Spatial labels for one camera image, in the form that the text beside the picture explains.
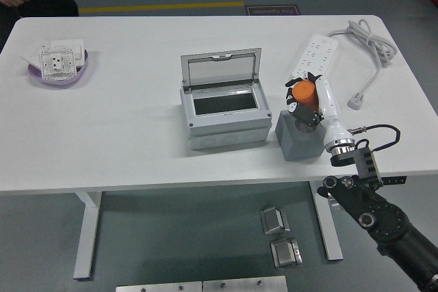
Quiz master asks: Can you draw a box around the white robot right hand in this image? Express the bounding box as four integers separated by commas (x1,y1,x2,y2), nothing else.
285,72,356,150

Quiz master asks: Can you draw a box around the orange cylinder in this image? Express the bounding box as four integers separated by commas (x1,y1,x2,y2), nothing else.
292,80,320,110

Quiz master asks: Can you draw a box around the grey electrical box with lid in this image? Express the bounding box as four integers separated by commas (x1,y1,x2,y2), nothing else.
179,47,274,151

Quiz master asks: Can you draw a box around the grey cube block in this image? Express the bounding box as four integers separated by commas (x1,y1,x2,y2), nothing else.
275,109,326,162

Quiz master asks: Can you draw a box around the white power strip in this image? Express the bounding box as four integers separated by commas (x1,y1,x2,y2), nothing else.
291,34,339,84

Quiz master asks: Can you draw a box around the white card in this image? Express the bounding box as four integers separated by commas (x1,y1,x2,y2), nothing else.
20,41,52,67

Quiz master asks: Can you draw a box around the white socket panel with holes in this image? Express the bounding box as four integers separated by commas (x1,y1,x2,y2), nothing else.
38,45,78,81

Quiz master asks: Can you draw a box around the purple bowl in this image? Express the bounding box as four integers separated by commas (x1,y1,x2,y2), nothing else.
27,49,90,86

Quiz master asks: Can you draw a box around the dark floor sign mat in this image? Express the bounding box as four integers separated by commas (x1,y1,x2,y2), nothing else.
244,4,302,16

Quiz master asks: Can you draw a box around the white table leg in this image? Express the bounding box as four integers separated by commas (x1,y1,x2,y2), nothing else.
73,190,103,280
309,181,344,261

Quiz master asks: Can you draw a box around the silver metal robot foot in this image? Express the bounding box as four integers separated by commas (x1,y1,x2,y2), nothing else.
259,206,291,236
270,237,304,269

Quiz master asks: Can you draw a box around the silver metal plate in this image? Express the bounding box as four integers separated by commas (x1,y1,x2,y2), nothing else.
203,275,288,292

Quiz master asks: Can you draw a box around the white power cord with plug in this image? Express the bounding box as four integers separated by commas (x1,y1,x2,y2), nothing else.
326,19,398,110

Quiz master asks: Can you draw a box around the white switch panel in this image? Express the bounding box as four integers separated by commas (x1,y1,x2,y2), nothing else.
51,39,86,67

